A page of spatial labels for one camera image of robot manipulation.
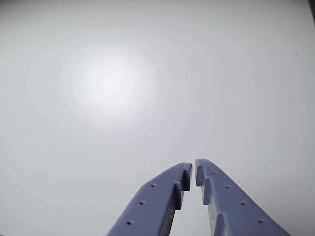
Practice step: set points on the blue grey gripper finger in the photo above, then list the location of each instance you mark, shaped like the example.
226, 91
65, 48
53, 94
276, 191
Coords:
236, 211
150, 211

